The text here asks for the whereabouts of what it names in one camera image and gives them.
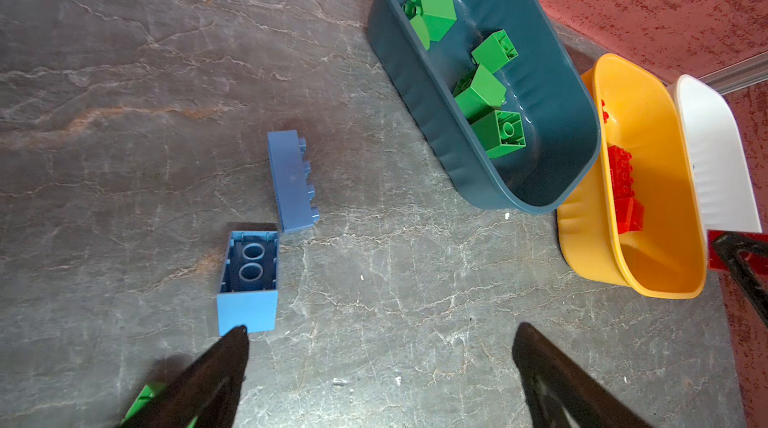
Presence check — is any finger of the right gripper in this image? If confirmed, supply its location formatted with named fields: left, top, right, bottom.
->
left=713, top=232, right=767, bottom=325

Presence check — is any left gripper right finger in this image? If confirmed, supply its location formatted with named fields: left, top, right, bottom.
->
left=511, top=322, right=648, bottom=427

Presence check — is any teal plastic bin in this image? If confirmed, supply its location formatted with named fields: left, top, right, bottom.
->
left=368, top=0, right=601, bottom=214

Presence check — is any yellow plastic bin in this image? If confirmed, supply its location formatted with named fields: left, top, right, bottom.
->
left=557, top=54, right=707, bottom=300

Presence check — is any red long brick bottom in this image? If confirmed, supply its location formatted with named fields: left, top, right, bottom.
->
left=608, top=145, right=635, bottom=199

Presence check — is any green brick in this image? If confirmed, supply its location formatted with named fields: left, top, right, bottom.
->
left=453, top=66, right=507, bottom=122
left=471, top=109, right=526, bottom=159
left=471, top=30, right=518, bottom=74
left=118, top=382, right=200, bottom=427
left=403, top=0, right=457, bottom=50

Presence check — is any white plastic bin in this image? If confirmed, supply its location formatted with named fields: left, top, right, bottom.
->
left=668, top=75, right=762, bottom=233

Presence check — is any small blue brick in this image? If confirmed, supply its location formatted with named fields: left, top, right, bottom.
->
left=216, top=231, right=280, bottom=336

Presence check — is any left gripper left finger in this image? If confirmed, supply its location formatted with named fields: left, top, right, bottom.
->
left=122, top=325, right=249, bottom=427

